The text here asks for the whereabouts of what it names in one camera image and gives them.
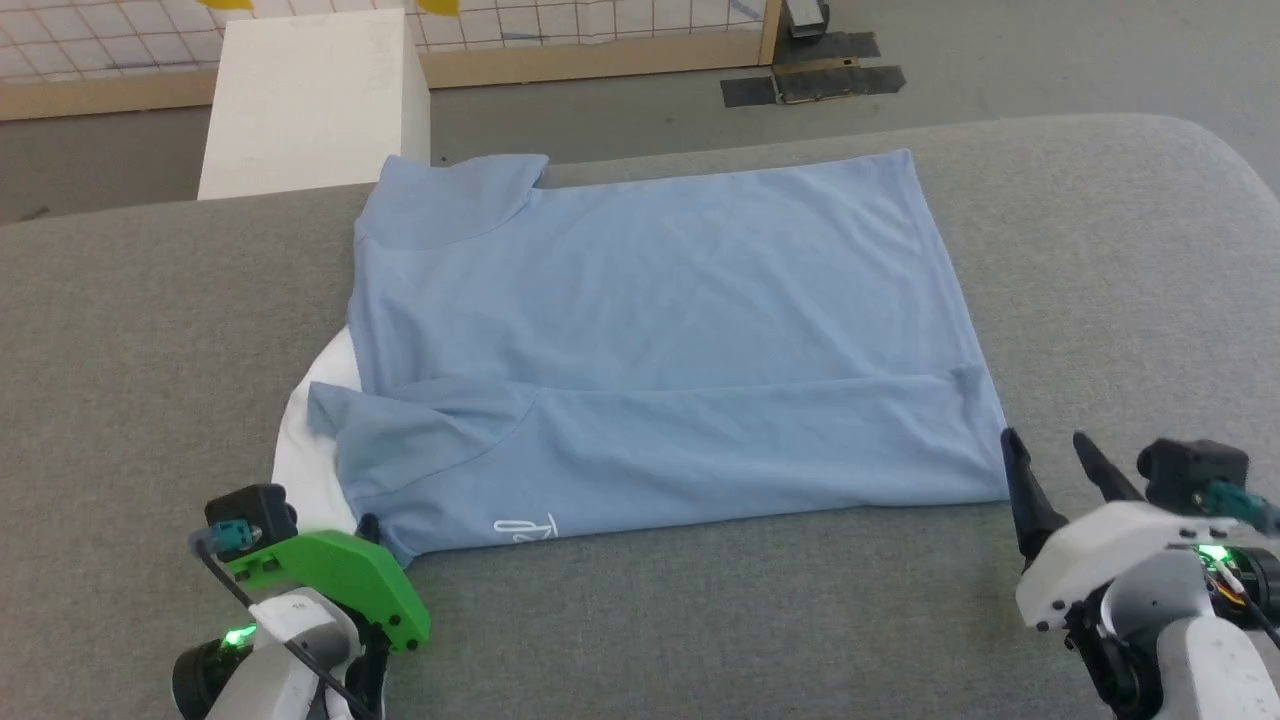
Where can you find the small black floor tape patch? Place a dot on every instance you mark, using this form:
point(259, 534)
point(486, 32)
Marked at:
point(749, 92)

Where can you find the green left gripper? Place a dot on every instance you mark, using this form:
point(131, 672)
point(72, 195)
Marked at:
point(350, 580)

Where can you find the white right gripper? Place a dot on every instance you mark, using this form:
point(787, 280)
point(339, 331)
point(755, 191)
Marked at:
point(1090, 560)

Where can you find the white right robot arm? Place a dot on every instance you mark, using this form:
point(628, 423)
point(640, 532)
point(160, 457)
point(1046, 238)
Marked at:
point(1200, 660)

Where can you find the lemon print partition screen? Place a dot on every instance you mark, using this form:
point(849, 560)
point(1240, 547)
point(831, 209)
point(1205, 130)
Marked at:
point(100, 45)

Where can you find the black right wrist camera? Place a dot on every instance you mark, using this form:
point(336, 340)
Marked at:
point(1185, 465)

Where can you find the metal screen foot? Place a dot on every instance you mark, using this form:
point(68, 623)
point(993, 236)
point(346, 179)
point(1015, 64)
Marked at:
point(805, 15)

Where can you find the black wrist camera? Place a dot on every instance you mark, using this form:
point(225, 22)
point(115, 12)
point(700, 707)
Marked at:
point(1185, 465)
point(262, 505)

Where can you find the light blue T-shirt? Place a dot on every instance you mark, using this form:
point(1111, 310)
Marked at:
point(650, 330)

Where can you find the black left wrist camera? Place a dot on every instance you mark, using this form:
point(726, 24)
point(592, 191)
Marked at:
point(262, 505)

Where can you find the white rectangular box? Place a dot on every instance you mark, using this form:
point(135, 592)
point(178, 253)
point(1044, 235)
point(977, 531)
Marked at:
point(310, 100)

